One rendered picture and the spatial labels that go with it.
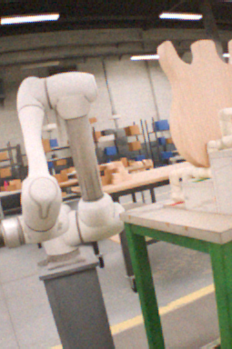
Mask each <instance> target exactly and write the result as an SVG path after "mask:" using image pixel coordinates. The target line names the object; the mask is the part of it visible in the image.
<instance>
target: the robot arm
mask: <svg viewBox="0 0 232 349"><path fill-rule="evenodd" d="M98 94H99V92H98V89H97V86H96V81H95V78H94V76H93V75H91V74H89V73H86V74H84V73H78V72H70V73H64V74H59V75H53V76H50V77H47V78H43V79H39V78H35V77H28V78H26V79H25V81H24V82H23V83H22V84H21V86H20V89H19V92H18V98H17V109H18V113H19V116H18V117H19V120H20V122H21V126H22V128H23V130H22V132H23V135H24V139H25V149H26V154H27V158H28V163H29V175H28V178H26V179H25V180H24V182H23V188H22V196H21V204H22V210H23V214H22V215H20V216H18V217H14V218H12V219H8V220H6V219H5V220H2V221H1V225H0V248H2V247H5V245H6V246H7V248H9V249H10V248H12V247H16V246H19V245H24V244H37V243H42V242H43V243H44V247H45V251H46V255H47V257H46V258H45V259H43V260H38V261H37V262H38V267H40V266H48V267H47V269H48V271H53V270H55V269H57V268H60V267H63V266H64V267H67V266H69V265H72V264H78V263H83V262H86V258H85V257H83V256H82V255H81V251H80V249H79V246H78V245H79V244H81V243H84V242H92V241H100V240H104V239H107V238H110V237H113V236H114V235H116V234H118V233H120V232H121V231H123V229H124V228H125V226H124V222H123V221H120V220H119V213H121V212H124V211H125V209H124V208H123V207H122V206H121V205H120V204H118V203H114V202H113V200H112V198H111V196H110V195H109V194H107V193H105V192H104V189H103V186H102V181H101V177H100V173H99V168H98V164H97V160H96V153H95V147H94V144H93V135H92V131H91V127H90V123H89V118H88V114H89V111H90V104H91V102H94V101H95V100H96V99H97V97H98ZM51 110H56V111H57V112H58V113H59V115H60V117H61V118H62V119H64V120H65V121H64V124H65V128H66V133H67V137H68V142H69V145H70V148H71V152H72V156H73V163H74V166H75V170H76V177H77V181H78V184H79V187H80V191H81V195H82V198H81V200H80V202H79V204H78V210H71V208H70V206H69V205H65V204H62V194H61V190H60V188H59V186H58V185H57V183H56V179H55V178H54V177H53V176H51V175H50V174H49V172H48V168H47V164H46V160H45V151H44V148H43V146H42V141H41V129H42V122H43V116H44V113H45V112H48V111H51Z"/></svg>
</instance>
